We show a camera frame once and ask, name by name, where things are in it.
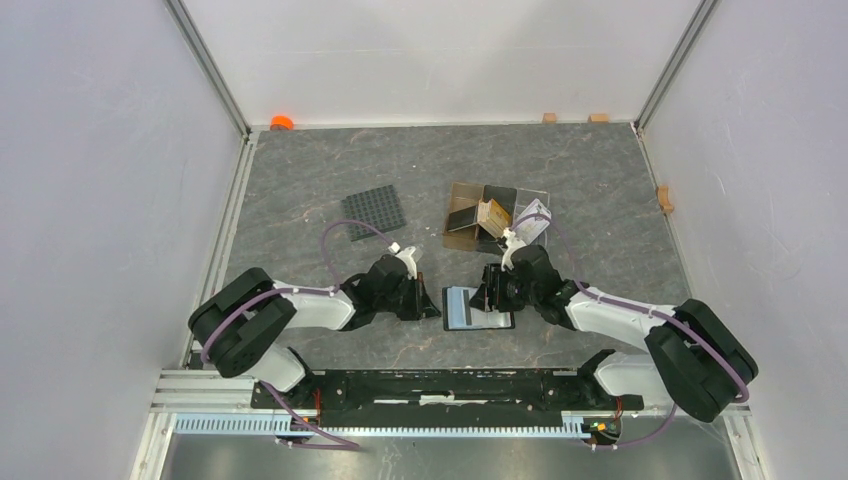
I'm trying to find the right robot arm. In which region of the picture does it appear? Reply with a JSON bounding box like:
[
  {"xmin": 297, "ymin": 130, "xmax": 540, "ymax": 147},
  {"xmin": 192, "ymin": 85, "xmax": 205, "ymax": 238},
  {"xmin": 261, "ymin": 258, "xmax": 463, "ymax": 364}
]
[{"xmin": 469, "ymin": 245, "xmax": 759, "ymax": 422}]

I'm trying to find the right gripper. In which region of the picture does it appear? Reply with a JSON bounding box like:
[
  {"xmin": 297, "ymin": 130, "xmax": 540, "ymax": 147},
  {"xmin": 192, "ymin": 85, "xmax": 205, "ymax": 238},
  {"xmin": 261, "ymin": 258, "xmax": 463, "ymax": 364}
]
[{"xmin": 468, "ymin": 265, "xmax": 539, "ymax": 314}]

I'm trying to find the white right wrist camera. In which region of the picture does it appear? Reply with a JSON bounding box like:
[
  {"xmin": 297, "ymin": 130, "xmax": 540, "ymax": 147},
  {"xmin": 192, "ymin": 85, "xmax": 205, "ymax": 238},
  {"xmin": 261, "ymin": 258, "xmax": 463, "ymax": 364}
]
[{"xmin": 498, "ymin": 227, "xmax": 527, "ymax": 271}]

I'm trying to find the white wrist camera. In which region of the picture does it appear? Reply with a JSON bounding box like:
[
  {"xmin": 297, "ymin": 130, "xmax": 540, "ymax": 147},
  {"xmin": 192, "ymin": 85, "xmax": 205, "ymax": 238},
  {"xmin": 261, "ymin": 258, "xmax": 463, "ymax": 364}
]
[
  {"xmin": 498, "ymin": 227, "xmax": 527, "ymax": 271},
  {"xmin": 388, "ymin": 242, "xmax": 423, "ymax": 279}
]

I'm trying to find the dark grey stud baseplate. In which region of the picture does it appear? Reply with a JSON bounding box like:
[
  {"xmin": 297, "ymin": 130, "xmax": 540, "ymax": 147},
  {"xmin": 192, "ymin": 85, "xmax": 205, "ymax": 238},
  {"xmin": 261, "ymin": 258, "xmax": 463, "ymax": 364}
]
[{"xmin": 341, "ymin": 185, "xmax": 407, "ymax": 233}]

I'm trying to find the orange card stack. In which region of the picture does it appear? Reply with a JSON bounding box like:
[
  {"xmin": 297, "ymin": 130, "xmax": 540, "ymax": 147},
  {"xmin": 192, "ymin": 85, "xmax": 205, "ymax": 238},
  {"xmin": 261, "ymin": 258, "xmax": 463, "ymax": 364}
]
[{"xmin": 477, "ymin": 198, "xmax": 511, "ymax": 239}]

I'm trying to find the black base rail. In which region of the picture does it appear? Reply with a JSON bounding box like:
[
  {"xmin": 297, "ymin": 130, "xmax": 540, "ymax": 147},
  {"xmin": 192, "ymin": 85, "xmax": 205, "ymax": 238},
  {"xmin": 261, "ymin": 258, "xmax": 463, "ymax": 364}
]
[{"xmin": 282, "ymin": 368, "xmax": 644, "ymax": 428}]

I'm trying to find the orange round cap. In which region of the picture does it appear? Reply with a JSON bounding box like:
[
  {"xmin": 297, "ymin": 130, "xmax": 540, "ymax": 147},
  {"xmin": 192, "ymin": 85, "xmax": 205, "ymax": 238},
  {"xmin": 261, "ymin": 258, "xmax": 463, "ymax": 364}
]
[{"xmin": 269, "ymin": 115, "xmax": 294, "ymax": 131}]

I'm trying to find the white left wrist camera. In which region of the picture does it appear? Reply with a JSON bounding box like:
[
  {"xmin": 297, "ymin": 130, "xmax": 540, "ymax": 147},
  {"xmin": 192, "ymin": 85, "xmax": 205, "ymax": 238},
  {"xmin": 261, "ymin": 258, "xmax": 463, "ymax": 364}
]
[{"xmin": 388, "ymin": 242, "xmax": 423, "ymax": 279}]

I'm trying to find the amber and black organizer box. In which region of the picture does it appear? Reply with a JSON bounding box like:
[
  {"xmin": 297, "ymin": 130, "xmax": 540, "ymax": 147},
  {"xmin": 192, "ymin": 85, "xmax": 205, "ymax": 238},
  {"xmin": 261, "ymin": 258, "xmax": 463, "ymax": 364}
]
[{"xmin": 442, "ymin": 182, "xmax": 518, "ymax": 255}]

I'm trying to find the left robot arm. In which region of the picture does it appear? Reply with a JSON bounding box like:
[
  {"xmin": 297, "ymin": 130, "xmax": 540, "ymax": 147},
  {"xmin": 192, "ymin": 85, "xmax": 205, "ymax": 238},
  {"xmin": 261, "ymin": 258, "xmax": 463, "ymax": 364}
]
[{"xmin": 187, "ymin": 253, "xmax": 441, "ymax": 408}]

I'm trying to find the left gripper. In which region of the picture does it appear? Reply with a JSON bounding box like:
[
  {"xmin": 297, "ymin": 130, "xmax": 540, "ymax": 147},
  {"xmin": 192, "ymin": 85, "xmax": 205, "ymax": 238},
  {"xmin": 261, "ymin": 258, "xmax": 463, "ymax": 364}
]
[{"xmin": 375, "ymin": 272, "xmax": 440, "ymax": 320}]

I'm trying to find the black credit card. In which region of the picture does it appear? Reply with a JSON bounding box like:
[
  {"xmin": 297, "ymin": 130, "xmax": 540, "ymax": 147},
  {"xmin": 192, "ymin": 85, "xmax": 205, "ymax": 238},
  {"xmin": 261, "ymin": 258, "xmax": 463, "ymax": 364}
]
[{"xmin": 445, "ymin": 205, "xmax": 478, "ymax": 232}]

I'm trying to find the curved wooden piece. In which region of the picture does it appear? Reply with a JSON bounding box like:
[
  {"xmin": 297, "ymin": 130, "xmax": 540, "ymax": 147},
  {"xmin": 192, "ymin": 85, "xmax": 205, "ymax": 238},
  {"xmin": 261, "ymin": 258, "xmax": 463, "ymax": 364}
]
[{"xmin": 656, "ymin": 185, "xmax": 675, "ymax": 215}]

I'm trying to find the black card holder wallet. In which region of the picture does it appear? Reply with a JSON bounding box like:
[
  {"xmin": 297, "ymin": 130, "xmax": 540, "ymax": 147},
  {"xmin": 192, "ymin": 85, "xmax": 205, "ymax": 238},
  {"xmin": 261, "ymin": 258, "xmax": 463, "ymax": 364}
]
[{"xmin": 442, "ymin": 286, "xmax": 515, "ymax": 332}]

